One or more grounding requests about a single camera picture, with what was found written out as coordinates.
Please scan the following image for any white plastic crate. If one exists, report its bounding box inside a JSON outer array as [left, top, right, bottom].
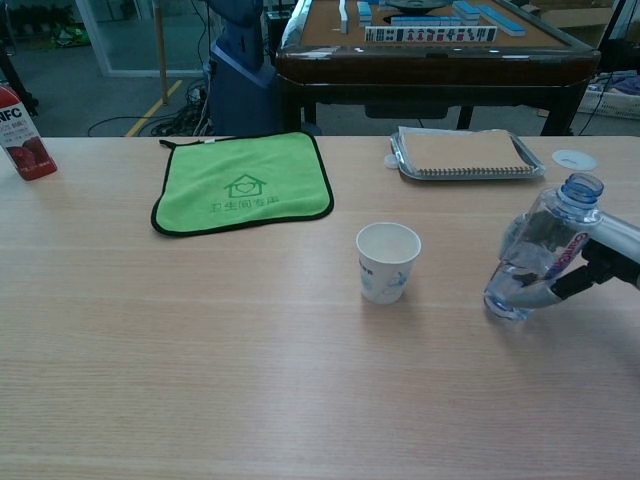
[[582, 74, 640, 119]]

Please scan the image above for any green bag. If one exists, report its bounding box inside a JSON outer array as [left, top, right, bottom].
[[51, 26, 92, 47]]

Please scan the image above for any dark wooden mahjong table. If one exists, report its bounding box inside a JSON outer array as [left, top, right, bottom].
[[274, 0, 602, 137]]

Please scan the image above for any black tripod stand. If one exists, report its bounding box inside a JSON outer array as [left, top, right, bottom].
[[597, 0, 629, 101]]

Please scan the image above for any white paper cup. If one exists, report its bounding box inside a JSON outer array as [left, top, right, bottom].
[[355, 222, 423, 306]]

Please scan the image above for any metal tray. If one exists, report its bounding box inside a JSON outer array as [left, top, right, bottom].
[[389, 125, 546, 184]]

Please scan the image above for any red NFC juice bottle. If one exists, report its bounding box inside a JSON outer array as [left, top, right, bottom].
[[0, 83, 59, 182]]

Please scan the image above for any white mahjong tile row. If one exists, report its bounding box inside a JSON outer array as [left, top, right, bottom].
[[364, 25, 499, 44]]

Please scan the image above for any transparent water bottle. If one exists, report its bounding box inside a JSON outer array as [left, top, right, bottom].
[[482, 172, 605, 321]]

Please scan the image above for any wooden easel leg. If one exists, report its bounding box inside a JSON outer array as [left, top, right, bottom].
[[153, 0, 170, 105]]

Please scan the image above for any blue machine base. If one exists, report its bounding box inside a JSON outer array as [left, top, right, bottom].
[[202, 0, 279, 136]]

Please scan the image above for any black stand leg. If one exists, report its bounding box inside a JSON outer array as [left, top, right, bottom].
[[0, 44, 40, 119]]

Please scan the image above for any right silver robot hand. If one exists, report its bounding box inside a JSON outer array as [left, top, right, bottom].
[[492, 209, 640, 311]]

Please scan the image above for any green cloth with black edge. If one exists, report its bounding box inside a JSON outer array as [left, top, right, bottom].
[[150, 130, 335, 237]]

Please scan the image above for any black floor cable bundle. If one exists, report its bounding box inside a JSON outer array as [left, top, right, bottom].
[[88, 79, 217, 137]]

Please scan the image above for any brown spiral notebook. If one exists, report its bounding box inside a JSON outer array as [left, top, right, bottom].
[[402, 130, 534, 180]]

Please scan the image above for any long blue mahjong tile stack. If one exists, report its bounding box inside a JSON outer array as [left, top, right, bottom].
[[390, 15, 464, 27]]

